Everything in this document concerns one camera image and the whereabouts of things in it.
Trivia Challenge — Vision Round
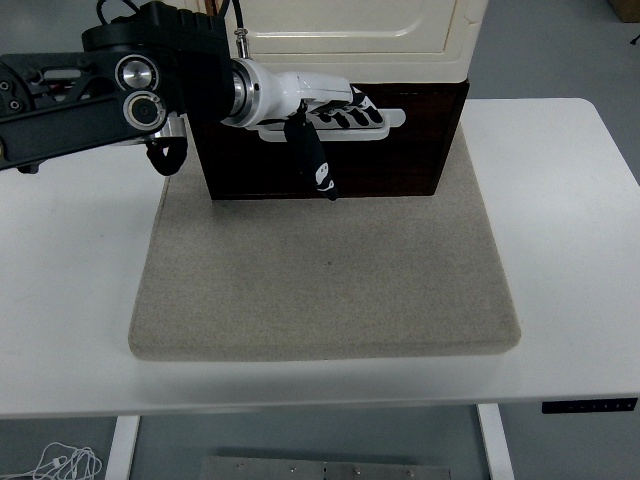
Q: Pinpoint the dark wooden drawer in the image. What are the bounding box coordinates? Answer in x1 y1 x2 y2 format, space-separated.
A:
192 84 464 197

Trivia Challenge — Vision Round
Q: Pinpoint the dark wooden drawer case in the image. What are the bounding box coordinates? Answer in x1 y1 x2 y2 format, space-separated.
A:
185 79 472 201

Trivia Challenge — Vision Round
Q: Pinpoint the white cable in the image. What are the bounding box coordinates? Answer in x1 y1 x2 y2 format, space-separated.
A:
0 441 104 480

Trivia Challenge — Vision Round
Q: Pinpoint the cardboard box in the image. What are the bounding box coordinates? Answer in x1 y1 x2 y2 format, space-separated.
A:
606 0 640 24

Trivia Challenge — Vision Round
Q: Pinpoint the cream plastic cabinet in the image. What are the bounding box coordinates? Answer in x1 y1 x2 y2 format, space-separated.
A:
172 0 489 85

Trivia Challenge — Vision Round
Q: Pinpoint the grey metal plate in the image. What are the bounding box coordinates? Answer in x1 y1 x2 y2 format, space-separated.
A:
199 455 454 480

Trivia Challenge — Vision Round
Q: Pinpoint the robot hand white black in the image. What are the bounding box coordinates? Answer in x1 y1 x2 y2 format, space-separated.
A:
247 62 386 202

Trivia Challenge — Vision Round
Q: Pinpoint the white table leg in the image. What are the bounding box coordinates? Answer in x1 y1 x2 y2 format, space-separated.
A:
476 403 516 480
104 415 142 480

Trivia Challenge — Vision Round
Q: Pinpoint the grey felt mat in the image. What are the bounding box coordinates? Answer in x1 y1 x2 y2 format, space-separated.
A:
128 102 524 362

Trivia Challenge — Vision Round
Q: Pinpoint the white drawer handle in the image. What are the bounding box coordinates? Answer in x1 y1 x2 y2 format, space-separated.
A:
257 108 406 144

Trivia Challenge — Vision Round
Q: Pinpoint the black table control panel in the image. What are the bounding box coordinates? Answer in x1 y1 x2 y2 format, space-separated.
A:
542 397 640 415

